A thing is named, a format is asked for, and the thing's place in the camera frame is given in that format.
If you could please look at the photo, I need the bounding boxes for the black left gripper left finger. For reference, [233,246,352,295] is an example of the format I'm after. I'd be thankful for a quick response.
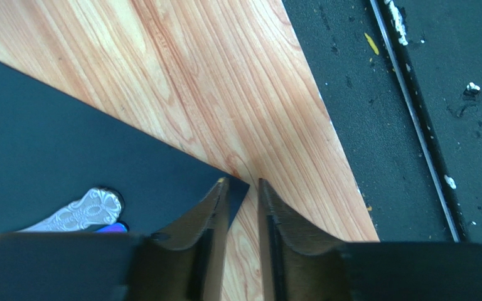
[126,177,230,300]

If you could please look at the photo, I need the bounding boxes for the iridescent purple spoon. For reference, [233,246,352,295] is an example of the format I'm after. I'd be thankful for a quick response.
[95,222,129,233]

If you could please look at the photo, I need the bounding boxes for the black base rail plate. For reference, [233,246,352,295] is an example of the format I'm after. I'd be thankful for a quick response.
[284,1,482,244]

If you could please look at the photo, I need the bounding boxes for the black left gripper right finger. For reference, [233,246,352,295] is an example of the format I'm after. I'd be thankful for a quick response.
[258,178,350,300]

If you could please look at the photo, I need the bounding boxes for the black paper napkin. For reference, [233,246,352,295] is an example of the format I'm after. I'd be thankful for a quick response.
[0,49,251,244]

